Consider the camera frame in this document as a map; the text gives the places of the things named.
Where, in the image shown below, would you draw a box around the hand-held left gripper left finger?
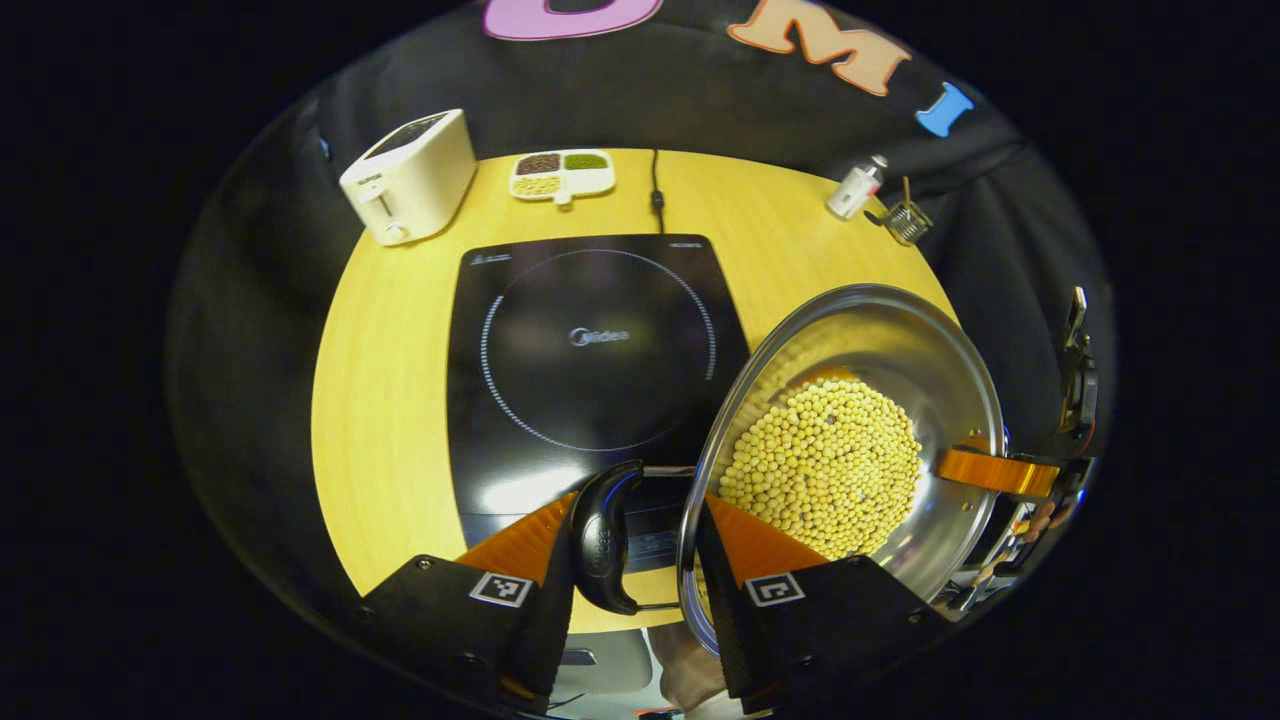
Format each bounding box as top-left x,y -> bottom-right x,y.
360,490 -> 581,716

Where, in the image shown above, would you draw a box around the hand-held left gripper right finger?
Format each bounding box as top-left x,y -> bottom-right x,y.
695,495 -> 956,713

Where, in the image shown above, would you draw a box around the steel pot with black handles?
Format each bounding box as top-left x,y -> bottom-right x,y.
570,283 -> 1006,656

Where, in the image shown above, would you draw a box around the black induction cooktop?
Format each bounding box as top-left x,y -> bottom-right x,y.
446,234 -> 751,576

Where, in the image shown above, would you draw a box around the person's light trousers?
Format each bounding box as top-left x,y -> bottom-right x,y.
650,622 -> 746,719

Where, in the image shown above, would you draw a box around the pile of yellow soybeans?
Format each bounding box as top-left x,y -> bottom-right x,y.
717,375 -> 923,561

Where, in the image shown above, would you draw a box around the clear glass jar with sticks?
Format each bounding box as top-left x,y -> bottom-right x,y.
866,177 -> 934,247

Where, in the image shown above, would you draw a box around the clear plastic bottle pink label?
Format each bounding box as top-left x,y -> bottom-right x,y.
826,154 -> 889,221

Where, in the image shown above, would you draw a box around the white divided dish of beans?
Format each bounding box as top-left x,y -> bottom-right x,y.
509,149 -> 617,206

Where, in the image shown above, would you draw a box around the white toaster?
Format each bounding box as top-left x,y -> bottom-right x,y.
339,109 -> 478,247

